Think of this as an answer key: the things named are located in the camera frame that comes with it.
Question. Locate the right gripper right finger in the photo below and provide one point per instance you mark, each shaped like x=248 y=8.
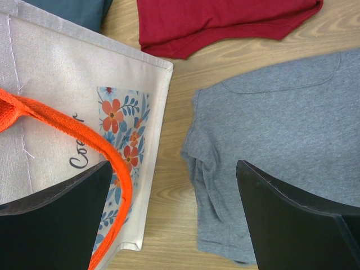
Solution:
x=293 y=229

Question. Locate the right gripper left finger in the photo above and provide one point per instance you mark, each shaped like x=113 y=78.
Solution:
x=55 y=228

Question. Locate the beige canvas bag orange handles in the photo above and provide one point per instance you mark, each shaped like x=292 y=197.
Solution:
x=117 y=91

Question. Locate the grey folded cloth right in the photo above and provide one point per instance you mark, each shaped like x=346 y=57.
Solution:
x=298 y=121

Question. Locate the dark blue folded cloth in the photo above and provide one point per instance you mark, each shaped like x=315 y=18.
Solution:
x=86 y=13

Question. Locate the red folded cloth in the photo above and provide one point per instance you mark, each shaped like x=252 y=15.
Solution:
x=177 y=29

